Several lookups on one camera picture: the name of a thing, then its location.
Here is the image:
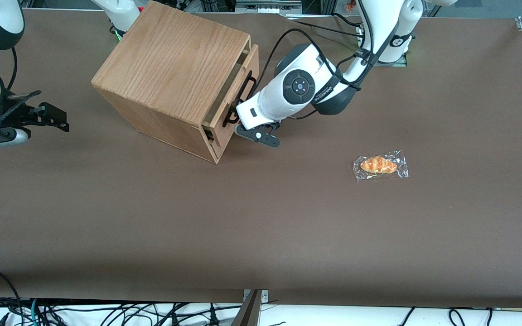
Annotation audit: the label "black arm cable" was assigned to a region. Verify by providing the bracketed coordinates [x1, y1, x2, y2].
[259, 0, 376, 121]
[6, 47, 18, 92]

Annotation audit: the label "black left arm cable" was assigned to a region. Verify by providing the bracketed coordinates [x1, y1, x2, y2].
[259, 0, 376, 121]

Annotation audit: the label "light wooden drawer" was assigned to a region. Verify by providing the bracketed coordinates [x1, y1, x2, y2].
[202, 44, 260, 160]

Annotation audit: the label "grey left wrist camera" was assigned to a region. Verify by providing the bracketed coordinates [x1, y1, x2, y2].
[235, 121, 282, 148]

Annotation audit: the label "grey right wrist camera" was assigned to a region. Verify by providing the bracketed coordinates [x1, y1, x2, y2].
[0, 128, 30, 152]

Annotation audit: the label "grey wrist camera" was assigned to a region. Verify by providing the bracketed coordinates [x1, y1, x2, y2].
[0, 128, 30, 152]
[235, 121, 282, 148]

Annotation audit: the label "croissant in clear wrapper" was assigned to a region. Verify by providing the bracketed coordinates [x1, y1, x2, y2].
[353, 150, 410, 183]

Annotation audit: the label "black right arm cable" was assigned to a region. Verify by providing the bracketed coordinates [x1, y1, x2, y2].
[6, 47, 18, 92]

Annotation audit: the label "tangled black cables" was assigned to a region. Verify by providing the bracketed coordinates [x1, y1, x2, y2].
[0, 297, 243, 326]

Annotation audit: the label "black metal drawer handle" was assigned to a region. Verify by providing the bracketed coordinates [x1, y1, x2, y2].
[223, 75, 257, 128]

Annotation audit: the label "light wooden drawer cabinet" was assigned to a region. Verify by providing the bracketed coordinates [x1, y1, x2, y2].
[91, 0, 251, 164]

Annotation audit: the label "dark angled bar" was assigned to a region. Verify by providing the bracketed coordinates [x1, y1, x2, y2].
[230, 290, 262, 326]

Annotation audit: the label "grey background device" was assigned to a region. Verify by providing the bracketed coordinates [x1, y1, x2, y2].
[235, 0, 304, 15]

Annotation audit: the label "long black table cable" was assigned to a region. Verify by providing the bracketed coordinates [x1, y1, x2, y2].
[288, 19, 364, 38]

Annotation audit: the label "small metal bracket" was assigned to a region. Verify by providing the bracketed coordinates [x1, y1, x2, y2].
[243, 289, 269, 303]

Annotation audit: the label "short black table cable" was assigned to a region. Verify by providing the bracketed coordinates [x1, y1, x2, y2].
[332, 13, 364, 28]

